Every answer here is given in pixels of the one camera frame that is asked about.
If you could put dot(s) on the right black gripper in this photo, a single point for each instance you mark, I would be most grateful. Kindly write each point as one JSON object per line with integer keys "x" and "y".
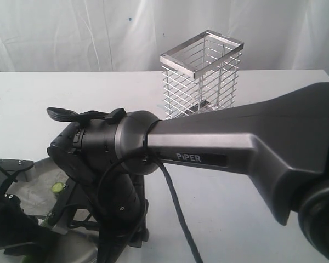
{"x": 125, "y": 223}

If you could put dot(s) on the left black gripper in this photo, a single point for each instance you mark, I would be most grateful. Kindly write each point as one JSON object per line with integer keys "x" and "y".
{"x": 22, "y": 235}

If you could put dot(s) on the green cucumber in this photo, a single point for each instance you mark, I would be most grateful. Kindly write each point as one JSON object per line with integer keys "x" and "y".
{"x": 44, "y": 222}

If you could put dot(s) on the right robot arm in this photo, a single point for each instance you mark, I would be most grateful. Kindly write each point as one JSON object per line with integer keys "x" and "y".
{"x": 281, "y": 144}

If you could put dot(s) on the green vegetable piece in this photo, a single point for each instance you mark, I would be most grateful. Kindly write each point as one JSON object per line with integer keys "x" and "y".
{"x": 57, "y": 187}

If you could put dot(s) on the round stainless steel plate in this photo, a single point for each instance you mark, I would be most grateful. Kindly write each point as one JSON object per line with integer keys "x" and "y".
{"x": 37, "y": 200}

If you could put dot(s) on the white backdrop curtain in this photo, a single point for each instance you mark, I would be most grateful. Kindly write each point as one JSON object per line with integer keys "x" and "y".
{"x": 131, "y": 35}

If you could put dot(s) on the wire metal utensil rack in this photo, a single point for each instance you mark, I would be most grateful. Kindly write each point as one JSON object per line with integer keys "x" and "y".
{"x": 200, "y": 74}

